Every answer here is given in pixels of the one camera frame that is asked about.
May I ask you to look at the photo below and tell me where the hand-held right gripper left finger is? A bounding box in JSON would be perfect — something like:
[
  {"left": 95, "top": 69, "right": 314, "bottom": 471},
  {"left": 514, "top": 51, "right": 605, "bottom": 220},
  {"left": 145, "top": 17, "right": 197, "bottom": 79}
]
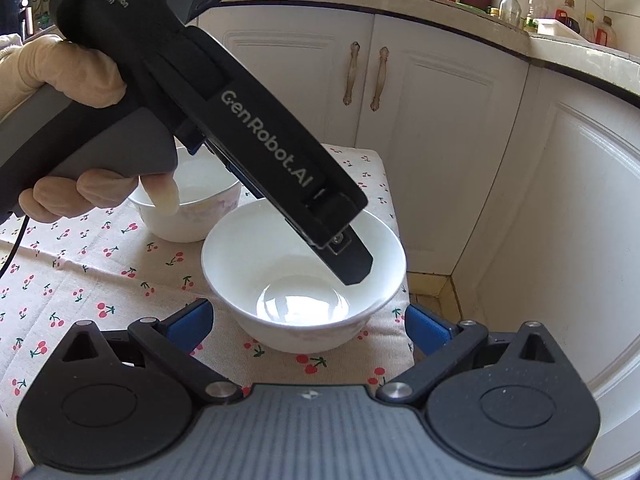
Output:
[{"left": 60, "top": 297, "right": 244, "bottom": 407}]

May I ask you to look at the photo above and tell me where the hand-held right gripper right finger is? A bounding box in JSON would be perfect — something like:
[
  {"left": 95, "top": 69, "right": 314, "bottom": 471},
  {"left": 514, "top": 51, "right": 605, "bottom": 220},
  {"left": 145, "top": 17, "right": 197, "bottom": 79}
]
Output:
[{"left": 376, "top": 302, "right": 559, "bottom": 408}]

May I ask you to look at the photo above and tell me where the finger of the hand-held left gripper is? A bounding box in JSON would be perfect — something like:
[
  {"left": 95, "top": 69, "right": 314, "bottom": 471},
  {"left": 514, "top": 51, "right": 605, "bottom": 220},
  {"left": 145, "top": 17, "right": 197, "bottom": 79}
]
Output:
[{"left": 315, "top": 224, "right": 375, "bottom": 287}]

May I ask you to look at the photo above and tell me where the white flower-print bowl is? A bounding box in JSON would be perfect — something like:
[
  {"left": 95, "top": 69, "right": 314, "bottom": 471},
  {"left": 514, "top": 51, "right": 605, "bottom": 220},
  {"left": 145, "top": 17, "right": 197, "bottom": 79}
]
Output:
[
  {"left": 201, "top": 198, "right": 407, "bottom": 354},
  {"left": 126, "top": 146, "right": 244, "bottom": 244}
]

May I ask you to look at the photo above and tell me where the person's left forearm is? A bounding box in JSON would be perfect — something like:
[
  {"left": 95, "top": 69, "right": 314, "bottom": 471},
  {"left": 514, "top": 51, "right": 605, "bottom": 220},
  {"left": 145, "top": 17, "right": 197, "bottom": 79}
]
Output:
[{"left": 0, "top": 34, "right": 25, "bottom": 63}]

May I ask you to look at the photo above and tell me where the person's left hand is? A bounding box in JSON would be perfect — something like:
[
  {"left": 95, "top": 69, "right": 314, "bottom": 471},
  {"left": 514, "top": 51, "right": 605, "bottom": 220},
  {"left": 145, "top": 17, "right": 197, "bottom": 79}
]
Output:
[{"left": 0, "top": 35, "right": 180, "bottom": 223}]

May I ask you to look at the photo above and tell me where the cherry-print tablecloth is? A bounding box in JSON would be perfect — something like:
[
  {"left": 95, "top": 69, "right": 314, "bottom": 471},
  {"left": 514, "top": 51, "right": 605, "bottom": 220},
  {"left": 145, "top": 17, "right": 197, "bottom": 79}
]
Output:
[{"left": 0, "top": 142, "right": 417, "bottom": 480}]

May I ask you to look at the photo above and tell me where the white kitchen cabinet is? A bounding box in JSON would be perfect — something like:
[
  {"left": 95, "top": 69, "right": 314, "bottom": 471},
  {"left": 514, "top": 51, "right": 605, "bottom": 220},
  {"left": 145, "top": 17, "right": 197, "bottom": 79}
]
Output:
[{"left": 197, "top": 7, "right": 640, "bottom": 480}]

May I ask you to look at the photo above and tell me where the beige kitchen countertop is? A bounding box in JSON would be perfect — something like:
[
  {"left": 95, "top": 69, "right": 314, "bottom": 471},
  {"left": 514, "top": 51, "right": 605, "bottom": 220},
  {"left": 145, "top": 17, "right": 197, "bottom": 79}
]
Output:
[{"left": 197, "top": 0, "right": 640, "bottom": 81}]

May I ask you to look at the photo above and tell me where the white plastic box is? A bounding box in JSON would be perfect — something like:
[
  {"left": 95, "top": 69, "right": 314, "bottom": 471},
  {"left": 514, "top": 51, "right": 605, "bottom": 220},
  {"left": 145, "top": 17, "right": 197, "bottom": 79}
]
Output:
[{"left": 530, "top": 18, "right": 581, "bottom": 39}]

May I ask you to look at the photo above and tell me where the clear yellow-cap bottle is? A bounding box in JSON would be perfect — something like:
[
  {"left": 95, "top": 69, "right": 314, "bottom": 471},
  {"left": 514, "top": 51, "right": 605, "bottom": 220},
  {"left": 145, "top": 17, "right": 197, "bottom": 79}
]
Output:
[{"left": 525, "top": 0, "right": 549, "bottom": 32}]

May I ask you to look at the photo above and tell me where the red liquid bottle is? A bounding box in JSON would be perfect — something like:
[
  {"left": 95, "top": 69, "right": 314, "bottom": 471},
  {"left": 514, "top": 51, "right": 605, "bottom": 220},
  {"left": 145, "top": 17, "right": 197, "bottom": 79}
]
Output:
[{"left": 555, "top": 0, "right": 582, "bottom": 35}]

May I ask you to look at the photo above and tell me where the beige cabinet door handle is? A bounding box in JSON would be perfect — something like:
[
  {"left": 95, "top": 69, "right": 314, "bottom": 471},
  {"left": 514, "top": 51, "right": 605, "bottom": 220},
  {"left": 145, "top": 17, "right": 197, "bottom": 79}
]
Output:
[
  {"left": 343, "top": 40, "right": 362, "bottom": 107},
  {"left": 370, "top": 46, "right": 390, "bottom": 112}
]

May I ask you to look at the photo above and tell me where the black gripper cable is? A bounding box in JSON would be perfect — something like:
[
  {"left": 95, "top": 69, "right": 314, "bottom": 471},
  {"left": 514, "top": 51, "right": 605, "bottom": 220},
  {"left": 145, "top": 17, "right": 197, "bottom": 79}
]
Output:
[{"left": 0, "top": 215, "right": 30, "bottom": 279}]

